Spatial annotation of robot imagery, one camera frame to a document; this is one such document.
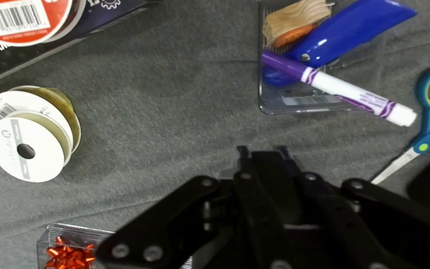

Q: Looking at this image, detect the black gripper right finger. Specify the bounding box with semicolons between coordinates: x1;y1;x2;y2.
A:
269;145;430;269

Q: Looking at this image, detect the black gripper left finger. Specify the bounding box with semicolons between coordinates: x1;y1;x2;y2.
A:
95;145;296;269

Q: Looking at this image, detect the red gift bow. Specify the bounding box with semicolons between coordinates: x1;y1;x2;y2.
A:
45;236;98;269

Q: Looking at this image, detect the grey tablecloth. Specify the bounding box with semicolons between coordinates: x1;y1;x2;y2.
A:
0;0;430;269

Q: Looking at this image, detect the purple and white marker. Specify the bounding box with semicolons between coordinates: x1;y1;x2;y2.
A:
260;51;419;129

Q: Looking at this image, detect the small clear plastic tray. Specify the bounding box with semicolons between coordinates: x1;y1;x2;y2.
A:
257;0;392;117

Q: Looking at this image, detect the clear plastic bow box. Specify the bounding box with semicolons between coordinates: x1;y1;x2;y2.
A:
35;221;117;269

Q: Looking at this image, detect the white ribbon spool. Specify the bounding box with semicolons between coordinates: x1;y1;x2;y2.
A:
0;84;84;185

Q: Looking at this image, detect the blue tube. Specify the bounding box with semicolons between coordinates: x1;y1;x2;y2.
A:
262;0;419;90

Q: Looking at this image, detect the tan ribbon bundle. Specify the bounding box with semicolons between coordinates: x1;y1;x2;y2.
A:
262;0;337;49

